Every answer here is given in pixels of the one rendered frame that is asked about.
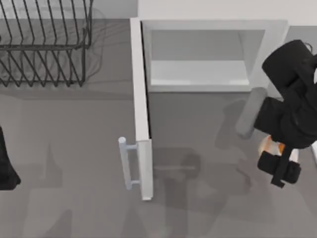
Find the orange and white item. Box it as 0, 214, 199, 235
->
258, 135, 299, 164

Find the pale grey rounded box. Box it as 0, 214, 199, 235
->
235, 87, 267, 139

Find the white cabinet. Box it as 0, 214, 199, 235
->
137, 0, 290, 94

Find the white cabinet door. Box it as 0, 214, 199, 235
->
129, 17, 154, 201

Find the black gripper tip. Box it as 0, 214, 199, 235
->
0, 126, 22, 191

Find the pale grey door handle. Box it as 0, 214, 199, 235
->
118, 136, 138, 191

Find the black wire dish rack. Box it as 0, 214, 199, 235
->
0, 0, 95, 88

